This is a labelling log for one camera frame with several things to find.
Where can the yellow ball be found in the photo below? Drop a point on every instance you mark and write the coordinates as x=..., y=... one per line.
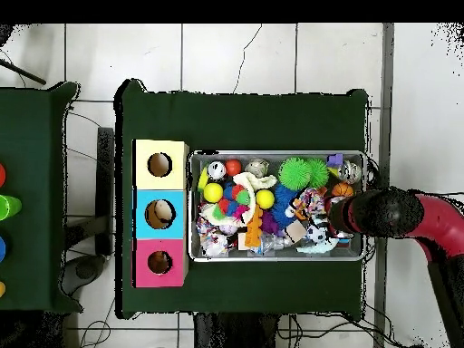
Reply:
x=265, y=199
x=213, y=192

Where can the orange plastic tray block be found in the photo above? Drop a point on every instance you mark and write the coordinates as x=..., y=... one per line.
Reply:
x=254, y=230

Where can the colourful polka-dot cloth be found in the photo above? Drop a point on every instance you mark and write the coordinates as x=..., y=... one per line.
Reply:
x=317, y=199

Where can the mint green cloth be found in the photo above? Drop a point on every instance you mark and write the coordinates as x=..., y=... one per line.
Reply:
x=319, y=246

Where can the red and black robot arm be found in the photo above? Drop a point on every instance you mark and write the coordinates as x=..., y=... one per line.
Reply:
x=391, y=214

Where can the wooden box with three holes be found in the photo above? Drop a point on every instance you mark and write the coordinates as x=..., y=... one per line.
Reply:
x=177, y=199

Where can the cream waffle cloth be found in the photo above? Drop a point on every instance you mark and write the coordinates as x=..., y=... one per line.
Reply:
x=252, y=190

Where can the red-orange ball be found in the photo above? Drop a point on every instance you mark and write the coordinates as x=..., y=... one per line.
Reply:
x=233, y=167

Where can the blue furry googly-eyed toy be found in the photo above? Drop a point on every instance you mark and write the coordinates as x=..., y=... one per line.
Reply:
x=286, y=206

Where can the large green spiky ball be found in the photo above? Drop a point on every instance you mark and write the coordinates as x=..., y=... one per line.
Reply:
x=293, y=172

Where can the green cloth table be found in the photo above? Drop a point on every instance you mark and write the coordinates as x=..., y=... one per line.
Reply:
x=239, y=123
x=36, y=217

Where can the green spiky googly-eyed toy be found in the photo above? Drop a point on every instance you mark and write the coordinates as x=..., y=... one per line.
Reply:
x=318, y=172

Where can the black floor stand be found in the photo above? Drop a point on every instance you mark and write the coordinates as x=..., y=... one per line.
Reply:
x=105, y=181

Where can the green cup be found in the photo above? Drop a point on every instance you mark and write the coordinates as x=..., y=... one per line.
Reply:
x=7, y=206

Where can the red round cap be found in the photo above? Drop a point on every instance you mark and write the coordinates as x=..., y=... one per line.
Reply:
x=1, y=174

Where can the blue round cap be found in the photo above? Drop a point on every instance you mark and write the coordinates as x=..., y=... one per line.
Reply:
x=1, y=249

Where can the black rod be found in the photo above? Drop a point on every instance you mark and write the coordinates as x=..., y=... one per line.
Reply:
x=22, y=72

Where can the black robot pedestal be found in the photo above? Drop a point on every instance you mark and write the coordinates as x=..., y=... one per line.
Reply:
x=239, y=333

